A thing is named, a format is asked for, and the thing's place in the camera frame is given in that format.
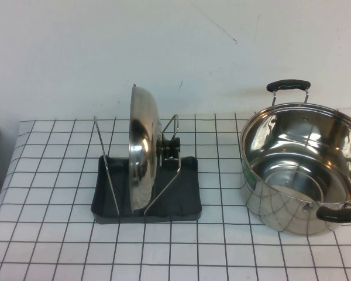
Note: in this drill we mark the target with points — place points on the stainless steel lid black knob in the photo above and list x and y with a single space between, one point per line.
143 152

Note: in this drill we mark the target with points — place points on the white black-grid tablecloth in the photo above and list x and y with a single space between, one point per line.
222 248

